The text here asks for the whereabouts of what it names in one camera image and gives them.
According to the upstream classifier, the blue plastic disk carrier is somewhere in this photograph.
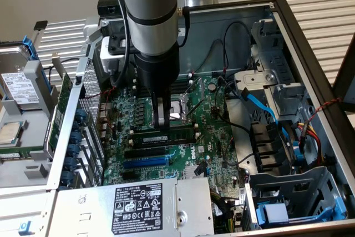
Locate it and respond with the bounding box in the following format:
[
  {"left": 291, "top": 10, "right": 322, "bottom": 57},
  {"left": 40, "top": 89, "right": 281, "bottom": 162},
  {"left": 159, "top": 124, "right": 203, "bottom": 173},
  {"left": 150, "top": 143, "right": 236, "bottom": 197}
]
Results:
[{"left": 22, "top": 35, "right": 53, "bottom": 93}]

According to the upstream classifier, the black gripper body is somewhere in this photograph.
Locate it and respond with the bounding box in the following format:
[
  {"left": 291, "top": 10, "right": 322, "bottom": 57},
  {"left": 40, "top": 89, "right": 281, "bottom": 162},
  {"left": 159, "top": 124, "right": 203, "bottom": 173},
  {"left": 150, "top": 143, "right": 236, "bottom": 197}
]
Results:
[{"left": 134, "top": 42, "right": 181, "bottom": 99}]

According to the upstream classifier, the dark angled bar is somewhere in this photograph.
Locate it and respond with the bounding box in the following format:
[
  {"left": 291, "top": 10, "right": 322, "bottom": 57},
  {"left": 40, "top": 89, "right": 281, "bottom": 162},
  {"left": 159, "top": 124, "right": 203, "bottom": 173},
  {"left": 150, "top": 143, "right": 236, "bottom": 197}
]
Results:
[{"left": 332, "top": 33, "right": 355, "bottom": 113}]

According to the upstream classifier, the black yellow supply wire bundle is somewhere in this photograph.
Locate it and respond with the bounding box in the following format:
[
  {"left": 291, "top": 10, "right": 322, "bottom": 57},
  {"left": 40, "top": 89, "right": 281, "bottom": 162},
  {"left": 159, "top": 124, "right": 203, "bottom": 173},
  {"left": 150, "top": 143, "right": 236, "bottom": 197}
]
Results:
[{"left": 210, "top": 189, "right": 245, "bottom": 234}]

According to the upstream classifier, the silver CPU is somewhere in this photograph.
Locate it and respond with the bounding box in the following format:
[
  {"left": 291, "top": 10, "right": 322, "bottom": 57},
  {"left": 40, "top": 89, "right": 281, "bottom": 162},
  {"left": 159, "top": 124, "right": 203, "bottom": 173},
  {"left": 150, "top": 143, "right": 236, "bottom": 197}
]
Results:
[{"left": 0, "top": 121, "right": 23, "bottom": 147}]

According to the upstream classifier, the green Dell motherboard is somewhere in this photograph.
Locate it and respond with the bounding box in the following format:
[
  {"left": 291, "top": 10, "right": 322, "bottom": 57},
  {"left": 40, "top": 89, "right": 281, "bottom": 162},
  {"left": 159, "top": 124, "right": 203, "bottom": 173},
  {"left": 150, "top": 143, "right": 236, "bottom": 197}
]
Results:
[{"left": 102, "top": 74, "right": 247, "bottom": 190}]

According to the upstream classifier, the hard disk with white label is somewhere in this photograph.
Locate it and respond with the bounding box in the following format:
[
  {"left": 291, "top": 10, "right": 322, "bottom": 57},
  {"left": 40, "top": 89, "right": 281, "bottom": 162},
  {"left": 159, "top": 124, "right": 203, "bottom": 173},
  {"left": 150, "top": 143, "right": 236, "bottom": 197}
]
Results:
[{"left": 0, "top": 45, "right": 41, "bottom": 110}]

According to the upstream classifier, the grey optical drive cage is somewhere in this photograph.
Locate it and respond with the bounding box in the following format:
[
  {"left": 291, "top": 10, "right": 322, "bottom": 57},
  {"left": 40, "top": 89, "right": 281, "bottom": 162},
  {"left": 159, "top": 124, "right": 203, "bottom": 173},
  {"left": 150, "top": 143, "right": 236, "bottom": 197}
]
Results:
[{"left": 232, "top": 18, "right": 311, "bottom": 123}]

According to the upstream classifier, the silver chipset heatsink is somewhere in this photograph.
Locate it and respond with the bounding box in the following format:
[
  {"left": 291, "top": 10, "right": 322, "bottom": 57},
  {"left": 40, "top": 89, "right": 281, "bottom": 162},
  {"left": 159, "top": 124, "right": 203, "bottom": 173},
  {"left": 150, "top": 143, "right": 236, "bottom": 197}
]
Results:
[{"left": 183, "top": 164, "right": 209, "bottom": 180}]

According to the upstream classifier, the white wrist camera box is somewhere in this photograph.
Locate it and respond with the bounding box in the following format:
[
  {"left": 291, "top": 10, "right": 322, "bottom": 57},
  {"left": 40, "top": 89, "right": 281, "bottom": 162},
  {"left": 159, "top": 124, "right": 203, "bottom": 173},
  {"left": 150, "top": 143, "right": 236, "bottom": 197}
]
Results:
[{"left": 99, "top": 34, "right": 136, "bottom": 76}]

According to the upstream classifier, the grey wire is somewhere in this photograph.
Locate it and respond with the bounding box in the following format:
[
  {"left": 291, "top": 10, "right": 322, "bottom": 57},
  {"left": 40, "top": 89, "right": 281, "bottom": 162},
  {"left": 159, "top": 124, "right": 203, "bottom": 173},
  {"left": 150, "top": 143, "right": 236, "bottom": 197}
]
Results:
[{"left": 221, "top": 152, "right": 255, "bottom": 167}]

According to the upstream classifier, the blue SATA wire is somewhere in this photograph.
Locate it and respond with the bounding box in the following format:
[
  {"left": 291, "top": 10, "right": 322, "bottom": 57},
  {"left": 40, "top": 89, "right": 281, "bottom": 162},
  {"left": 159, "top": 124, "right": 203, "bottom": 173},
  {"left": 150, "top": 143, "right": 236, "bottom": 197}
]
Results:
[{"left": 241, "top": 87, "right": 292, "bottom": 152}]

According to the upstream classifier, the metal socket cover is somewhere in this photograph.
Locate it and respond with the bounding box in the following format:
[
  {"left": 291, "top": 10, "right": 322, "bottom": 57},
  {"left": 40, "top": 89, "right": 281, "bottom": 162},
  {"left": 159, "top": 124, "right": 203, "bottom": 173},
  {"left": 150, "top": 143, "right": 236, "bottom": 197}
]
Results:
[{"left": 182, "top": 77, "right": 206, "bottom": 103}]

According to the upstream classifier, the silver power supply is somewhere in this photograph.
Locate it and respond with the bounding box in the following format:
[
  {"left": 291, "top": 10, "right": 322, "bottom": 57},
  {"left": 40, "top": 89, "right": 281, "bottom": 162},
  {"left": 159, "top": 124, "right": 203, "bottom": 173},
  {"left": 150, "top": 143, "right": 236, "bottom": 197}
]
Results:
[{"left": 47, "top": 177, "right": 216, "bottom": 237}]

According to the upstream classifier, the metal rear port block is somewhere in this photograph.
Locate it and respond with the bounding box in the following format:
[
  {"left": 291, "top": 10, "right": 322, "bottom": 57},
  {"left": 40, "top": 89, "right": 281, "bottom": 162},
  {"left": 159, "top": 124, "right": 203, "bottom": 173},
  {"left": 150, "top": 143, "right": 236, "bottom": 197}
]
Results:
[{"left": 95, "top": 100, "right": 114, "bottom": 140}]

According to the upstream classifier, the green graphics card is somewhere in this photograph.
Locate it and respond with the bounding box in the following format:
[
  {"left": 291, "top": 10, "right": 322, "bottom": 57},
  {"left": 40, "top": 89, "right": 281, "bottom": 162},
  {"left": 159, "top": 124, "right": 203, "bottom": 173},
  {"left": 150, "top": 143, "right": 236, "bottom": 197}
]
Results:
[{"left": 45, "top": 51, "right": 75, "bottom": 156}]

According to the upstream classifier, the thin metal locking lever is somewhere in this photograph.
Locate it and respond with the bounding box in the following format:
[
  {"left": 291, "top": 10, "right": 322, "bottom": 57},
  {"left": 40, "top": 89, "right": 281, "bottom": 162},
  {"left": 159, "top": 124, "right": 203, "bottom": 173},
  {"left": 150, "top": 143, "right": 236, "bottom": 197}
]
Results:
[{"left": 186, "top": 100, "right": 208, "bottom": 118}]

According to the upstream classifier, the long black expansion slot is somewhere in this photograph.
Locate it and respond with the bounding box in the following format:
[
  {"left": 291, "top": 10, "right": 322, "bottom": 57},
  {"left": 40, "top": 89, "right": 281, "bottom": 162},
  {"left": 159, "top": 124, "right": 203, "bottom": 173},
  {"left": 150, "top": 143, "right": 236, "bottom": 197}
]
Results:
[{"left": 124, "top": 147, "right": 167, "bottom": 159}]

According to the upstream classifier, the yellow red power wire bundle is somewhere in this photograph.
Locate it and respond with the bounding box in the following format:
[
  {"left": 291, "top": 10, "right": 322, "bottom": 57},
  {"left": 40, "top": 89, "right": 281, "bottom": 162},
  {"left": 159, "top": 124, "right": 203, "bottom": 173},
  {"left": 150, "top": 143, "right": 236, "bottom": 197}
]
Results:
[{"left": 296, "top": 120, "right": 327, "bottom": 167}]

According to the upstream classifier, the black rating label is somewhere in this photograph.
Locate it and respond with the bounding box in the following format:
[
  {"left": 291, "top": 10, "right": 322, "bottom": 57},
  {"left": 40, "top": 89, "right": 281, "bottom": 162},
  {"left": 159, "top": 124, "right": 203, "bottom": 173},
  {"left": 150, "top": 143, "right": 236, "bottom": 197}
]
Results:
[{"left": 111, "top": 183, "right": 164, "bottom": 235}]

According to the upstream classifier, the black fan shroud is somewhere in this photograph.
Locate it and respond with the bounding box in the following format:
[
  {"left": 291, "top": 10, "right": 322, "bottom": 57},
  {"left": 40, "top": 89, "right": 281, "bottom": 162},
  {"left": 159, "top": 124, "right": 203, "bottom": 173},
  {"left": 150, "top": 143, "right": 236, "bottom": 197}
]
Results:
[{"left": 248, "top": 120, "right": 293, "bottom": 174}]

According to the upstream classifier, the short red black twisted wire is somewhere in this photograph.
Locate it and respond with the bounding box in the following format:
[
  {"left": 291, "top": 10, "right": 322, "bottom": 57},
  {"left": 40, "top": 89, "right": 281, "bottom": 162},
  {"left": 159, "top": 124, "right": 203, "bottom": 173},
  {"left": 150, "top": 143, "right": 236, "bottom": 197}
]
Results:
[{"left": 82, "top": 86, "right": 117, "bottom": 99}]

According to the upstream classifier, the long red black twisted wire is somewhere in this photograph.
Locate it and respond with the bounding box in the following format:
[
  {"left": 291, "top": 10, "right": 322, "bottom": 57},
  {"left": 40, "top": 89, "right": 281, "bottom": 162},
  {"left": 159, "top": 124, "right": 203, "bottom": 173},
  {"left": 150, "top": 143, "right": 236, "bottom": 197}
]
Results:
[{"left": 303, "top": 98, "right": 342, "bottom": 127}]

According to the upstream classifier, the grey parts rack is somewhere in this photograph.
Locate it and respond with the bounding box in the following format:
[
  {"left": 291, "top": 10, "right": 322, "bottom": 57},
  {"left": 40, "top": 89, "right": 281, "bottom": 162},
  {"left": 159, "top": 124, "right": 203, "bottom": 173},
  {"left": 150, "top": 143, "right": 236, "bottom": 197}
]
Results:
[{"left": 0, "top": 59, "right": 58, "bottom": 189}]

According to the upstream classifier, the blue case latch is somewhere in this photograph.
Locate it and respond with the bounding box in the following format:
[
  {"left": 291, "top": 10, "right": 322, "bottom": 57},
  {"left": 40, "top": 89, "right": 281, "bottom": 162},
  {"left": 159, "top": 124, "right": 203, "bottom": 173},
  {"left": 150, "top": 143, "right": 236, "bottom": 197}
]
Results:
[{"left": 18, "top": 220, "right": 32, "bottom": 235}]

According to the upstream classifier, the grey disk bay cage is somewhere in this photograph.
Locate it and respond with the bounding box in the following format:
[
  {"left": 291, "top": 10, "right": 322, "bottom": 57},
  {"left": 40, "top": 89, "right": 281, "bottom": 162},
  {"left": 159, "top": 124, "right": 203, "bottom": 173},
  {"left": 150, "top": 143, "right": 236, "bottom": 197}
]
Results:
[{"left": 245, "top": 166, "right": 349, "bottom": 231}]

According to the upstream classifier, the blue expansion slot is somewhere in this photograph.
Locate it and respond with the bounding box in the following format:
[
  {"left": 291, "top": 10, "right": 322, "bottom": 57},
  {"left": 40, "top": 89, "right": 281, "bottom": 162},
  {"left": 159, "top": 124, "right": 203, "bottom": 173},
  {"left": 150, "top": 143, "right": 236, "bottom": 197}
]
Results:
[{"left": 123, "top": 156, "right": 169, "bottom": 169}]

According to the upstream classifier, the thin black wire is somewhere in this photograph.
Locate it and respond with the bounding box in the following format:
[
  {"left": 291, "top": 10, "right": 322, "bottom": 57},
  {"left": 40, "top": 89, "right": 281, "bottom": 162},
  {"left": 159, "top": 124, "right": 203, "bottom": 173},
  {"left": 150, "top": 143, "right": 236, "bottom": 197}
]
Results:
[{"left": 48, "top": 58, "right": 81, "bottom": 82}]

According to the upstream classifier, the black looped wire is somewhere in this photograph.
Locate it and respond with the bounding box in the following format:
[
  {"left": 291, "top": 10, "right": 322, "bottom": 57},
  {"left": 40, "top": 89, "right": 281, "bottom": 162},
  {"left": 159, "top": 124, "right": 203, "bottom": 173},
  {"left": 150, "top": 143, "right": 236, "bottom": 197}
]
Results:
[{"left": 222, "top": 21, "right": 252, "bottom": 73}]

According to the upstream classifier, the short black expansion slot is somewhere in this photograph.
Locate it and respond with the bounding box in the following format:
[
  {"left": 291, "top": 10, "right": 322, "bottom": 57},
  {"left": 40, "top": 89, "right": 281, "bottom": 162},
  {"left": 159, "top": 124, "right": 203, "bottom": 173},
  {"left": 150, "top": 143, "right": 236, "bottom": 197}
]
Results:
[{"left": 121, "top": 170, "right": 137, "bottom": 181}]

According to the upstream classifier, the black cable with gold connector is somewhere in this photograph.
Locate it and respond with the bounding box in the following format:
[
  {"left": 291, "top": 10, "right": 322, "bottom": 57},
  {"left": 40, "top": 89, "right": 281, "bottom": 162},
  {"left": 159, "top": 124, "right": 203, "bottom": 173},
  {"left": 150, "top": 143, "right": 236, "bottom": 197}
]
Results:
[{"left": 177, "top": 6, "right": 192, "bottom": 48}]

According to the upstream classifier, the grey steel PC case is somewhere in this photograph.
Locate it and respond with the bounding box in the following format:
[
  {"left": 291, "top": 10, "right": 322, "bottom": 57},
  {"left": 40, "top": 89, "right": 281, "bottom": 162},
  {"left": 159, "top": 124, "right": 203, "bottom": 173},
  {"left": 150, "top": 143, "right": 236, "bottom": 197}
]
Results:
[{"left": 45, "top": 0, "right": 355, "bottom": 237}]

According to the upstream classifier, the blue card retention clip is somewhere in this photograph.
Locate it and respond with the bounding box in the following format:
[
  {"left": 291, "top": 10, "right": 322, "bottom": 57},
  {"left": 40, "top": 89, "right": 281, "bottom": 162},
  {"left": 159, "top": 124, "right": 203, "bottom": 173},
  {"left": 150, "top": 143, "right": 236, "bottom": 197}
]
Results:
[
  {"left": 74, "top": 108, "right": 88, "bottom": 123},
  {"left": 69, "top": 130, "right": 83, "bottom": 145},
  {"left": 67, "top": 144, "right": 81, "bottom": 158},
  {"left": 60, "top": 170, "right": 75, "bottom": 185},
  {"left": 64, "top": 157, "right": 79, "bottom": 172}
]

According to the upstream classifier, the silver bracket with black tip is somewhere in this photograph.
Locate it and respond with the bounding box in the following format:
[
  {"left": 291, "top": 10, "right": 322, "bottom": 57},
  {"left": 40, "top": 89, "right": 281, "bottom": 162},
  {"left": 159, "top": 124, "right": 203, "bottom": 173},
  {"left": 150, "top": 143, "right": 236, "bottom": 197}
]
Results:
[{"left": 31, "top": 20, "right": 49, "bottom": 45}]

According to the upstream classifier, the CPU socket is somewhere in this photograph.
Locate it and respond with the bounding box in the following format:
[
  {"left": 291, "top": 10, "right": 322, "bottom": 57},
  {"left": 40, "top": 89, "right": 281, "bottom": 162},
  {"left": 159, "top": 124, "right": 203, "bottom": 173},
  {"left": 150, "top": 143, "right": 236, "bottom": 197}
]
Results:
[{"left": 169, "top": 94, "right": 192, "bottom": 127}]

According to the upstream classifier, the black camera box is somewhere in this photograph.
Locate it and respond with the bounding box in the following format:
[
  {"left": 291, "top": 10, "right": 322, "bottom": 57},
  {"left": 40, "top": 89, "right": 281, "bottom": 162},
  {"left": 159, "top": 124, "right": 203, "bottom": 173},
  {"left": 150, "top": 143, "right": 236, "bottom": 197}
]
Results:
[{"left": 97, "top": 0, "right": 125, "bottom": 17}]

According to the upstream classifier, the black motherboard wire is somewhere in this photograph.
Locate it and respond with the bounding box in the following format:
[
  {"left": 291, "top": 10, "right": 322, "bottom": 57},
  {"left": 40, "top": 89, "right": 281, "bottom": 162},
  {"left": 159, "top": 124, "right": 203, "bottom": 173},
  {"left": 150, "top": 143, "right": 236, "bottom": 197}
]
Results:
[{"left": 215, "top": 75, "right": 252, "bottom": 135}]

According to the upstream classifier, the thin dark wire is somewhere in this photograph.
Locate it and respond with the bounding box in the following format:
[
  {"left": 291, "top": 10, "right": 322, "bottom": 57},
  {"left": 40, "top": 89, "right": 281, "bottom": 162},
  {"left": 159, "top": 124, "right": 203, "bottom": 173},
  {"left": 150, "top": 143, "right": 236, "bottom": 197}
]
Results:
[{"left": 194, "top": 39, "right": 228, "bottom": 74}]

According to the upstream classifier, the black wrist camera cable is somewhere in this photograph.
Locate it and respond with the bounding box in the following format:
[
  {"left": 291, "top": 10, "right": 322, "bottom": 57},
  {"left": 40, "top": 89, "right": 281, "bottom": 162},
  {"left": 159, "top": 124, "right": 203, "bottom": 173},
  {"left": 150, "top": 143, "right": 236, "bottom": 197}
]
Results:
[{"left": 103, "top": 0, "right": 131, "bottom": 88}]

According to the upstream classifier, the green RAM stick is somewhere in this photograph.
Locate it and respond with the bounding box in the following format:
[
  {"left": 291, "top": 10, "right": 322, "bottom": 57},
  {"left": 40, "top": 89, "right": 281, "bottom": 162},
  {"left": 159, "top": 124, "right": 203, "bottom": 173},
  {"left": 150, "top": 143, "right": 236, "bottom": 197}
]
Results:
[
  {"left": 130, "top": 127, "right": 196, "bottom": 147},
  {"left": 0, "top": 150, "right": 32, "bottom": 162}
]

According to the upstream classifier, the blue disk caddy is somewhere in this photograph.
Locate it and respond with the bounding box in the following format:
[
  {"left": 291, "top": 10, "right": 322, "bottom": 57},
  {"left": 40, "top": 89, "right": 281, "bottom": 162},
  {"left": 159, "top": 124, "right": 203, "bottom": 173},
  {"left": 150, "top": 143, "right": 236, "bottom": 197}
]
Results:
[{"left": 256, "top": 198, "right": 348, "bottom": 228}]

